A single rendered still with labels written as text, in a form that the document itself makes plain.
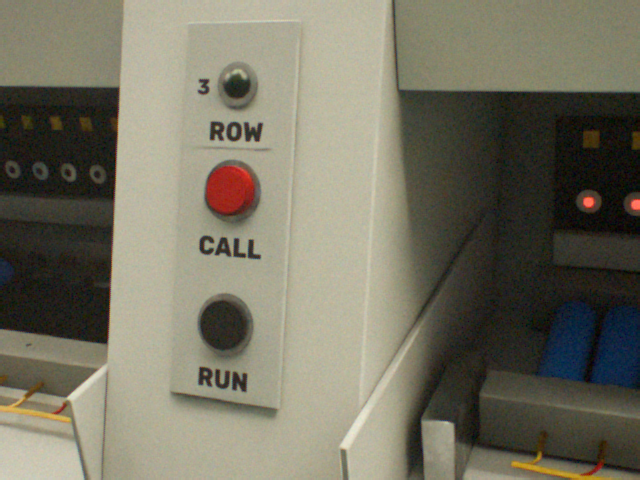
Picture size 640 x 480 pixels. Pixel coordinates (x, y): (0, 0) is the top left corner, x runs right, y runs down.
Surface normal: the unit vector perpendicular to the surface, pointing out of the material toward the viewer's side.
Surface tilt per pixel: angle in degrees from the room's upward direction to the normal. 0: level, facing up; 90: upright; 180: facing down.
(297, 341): 90
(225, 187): 90
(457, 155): 90
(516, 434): 111
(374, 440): 90
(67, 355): 21
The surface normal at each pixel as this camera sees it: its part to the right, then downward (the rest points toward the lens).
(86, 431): 0.92, 0.07
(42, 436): -0.08, -0.92
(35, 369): -0.38, 0.39
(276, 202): -0.38, 0.03
